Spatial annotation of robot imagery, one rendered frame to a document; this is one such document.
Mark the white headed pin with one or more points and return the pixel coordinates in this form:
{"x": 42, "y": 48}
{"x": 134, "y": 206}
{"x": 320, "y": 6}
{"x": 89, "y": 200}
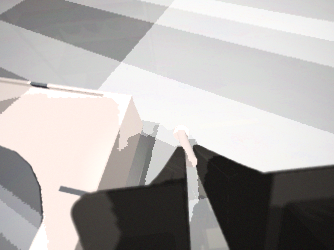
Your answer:
{"x": 181, "y": 133}

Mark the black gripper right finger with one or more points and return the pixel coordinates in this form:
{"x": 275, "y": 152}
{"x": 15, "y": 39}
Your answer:
{"x": 248, "y": 203}

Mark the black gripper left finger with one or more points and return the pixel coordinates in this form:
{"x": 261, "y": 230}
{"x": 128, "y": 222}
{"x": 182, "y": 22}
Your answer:
{"x": 161, "y": 206}

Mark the grey metal disc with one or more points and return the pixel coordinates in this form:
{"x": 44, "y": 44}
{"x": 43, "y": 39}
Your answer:
{"x": 21, "y": 210}

